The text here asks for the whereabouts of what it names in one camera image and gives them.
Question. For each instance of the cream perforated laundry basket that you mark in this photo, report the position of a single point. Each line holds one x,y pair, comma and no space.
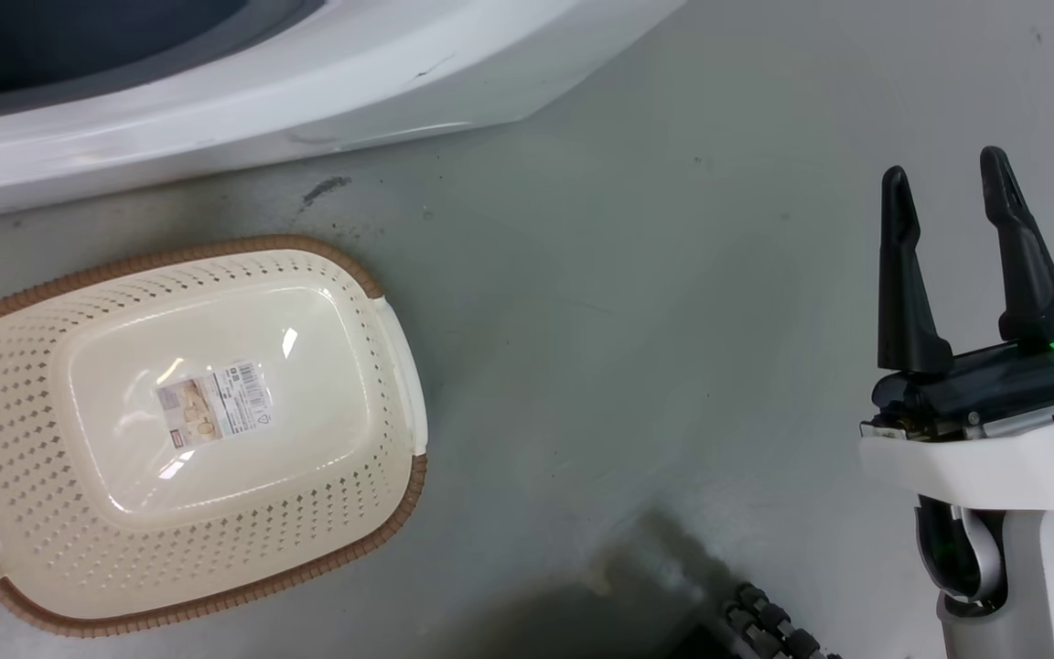
60,513

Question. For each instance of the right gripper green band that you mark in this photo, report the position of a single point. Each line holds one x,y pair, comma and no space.
984,458

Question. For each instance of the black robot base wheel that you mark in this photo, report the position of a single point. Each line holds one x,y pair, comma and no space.
769,627

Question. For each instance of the white washing machine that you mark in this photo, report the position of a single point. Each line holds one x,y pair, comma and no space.
326,82

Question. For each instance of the paper label sticker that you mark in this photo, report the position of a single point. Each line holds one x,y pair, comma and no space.
214,404

